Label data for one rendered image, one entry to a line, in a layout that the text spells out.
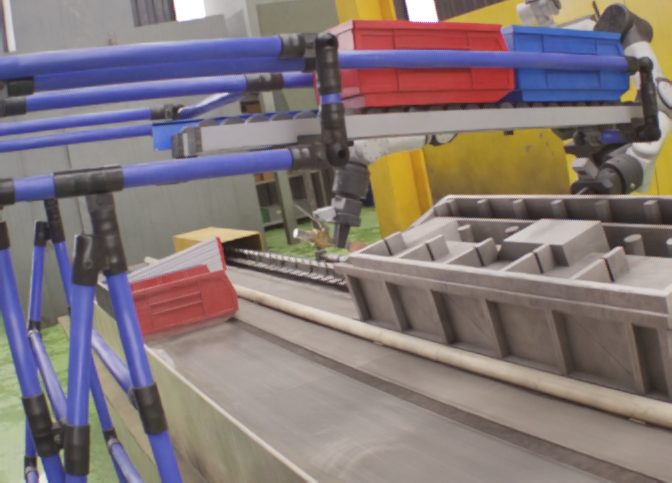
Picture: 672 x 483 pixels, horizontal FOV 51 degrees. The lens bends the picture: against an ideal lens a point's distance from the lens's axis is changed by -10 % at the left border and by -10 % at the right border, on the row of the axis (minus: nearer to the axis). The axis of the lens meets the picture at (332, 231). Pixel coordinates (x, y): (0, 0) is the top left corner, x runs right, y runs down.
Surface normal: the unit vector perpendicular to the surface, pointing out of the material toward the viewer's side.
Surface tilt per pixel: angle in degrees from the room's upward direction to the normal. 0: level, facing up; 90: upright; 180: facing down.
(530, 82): 92
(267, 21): 112
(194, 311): 92
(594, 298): 100
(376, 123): 90
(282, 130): 90
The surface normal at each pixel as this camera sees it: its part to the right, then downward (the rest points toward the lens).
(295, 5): 0.47, 0.40
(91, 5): 0.44, 0.04
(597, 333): -0.84, 0.39
